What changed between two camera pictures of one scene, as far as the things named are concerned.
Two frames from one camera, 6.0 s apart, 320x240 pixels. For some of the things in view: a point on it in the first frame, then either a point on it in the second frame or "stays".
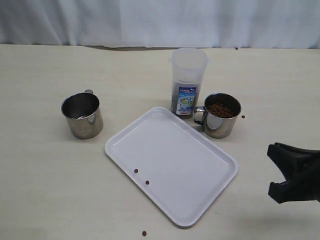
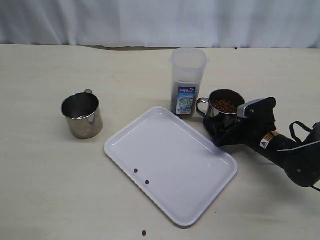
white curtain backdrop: x=251 y=24 stays
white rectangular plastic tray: x=179 y=168 stays
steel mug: x=83 y=113 stays
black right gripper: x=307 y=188 -> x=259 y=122
